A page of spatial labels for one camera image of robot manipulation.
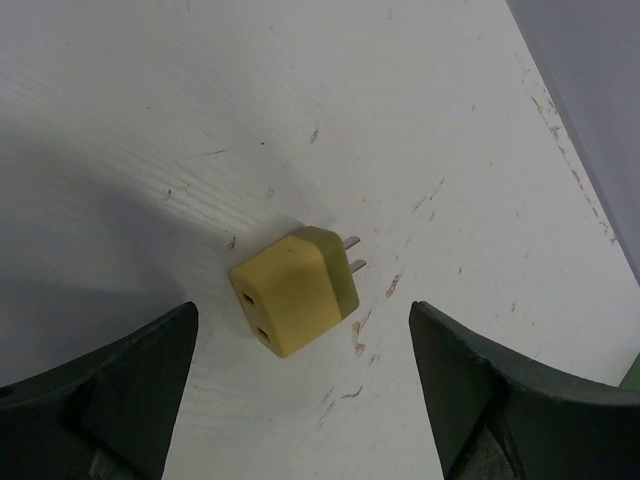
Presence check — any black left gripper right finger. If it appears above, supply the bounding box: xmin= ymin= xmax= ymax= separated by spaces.
xmin=409 ymin=302 xmax=639 ymax=479

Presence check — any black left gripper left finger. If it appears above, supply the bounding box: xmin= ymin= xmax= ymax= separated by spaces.
xmin=1 ymin=302 xmax=198 ymax=479

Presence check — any yellow two-port adapter plug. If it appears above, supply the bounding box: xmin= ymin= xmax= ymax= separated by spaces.
xmin=229 ymin=226 xmax=366 ymax=358

